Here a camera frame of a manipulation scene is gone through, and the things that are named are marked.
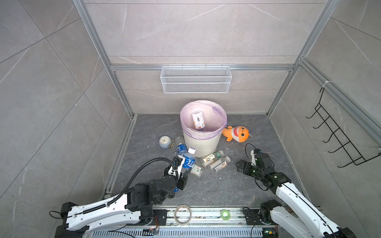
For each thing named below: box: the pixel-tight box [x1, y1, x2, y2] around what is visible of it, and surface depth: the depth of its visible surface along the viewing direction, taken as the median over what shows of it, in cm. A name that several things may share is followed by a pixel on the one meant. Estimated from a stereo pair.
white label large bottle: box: [191, 110, 206, 129], surface depth 92 cm
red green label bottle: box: [190, 164, 203, 178], surface depth 85 cm
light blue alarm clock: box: [158, 135, 172, 149], surface depth 100 cm
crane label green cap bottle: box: [200, 149, 225, 168], surface depth 92 cm
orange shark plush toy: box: [222, 125, 250, 143], surface depth 101 cm
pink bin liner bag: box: [180, 100, 228, 140], surface depth 90 cm
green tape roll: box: [220, 208, 231, 221], surface depth 76 cm
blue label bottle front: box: [182, 147, 196, 179], surface depth 65 cm
